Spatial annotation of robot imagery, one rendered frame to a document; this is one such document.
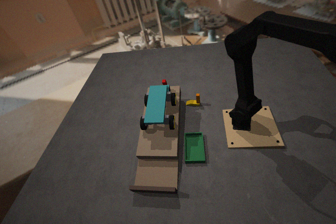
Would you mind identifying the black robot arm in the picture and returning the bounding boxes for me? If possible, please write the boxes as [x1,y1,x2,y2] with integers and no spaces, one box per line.
[224,10,336,131]

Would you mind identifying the brown wooden ramp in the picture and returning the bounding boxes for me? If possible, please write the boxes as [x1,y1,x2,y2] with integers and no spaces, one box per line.
[129,86,181,194]

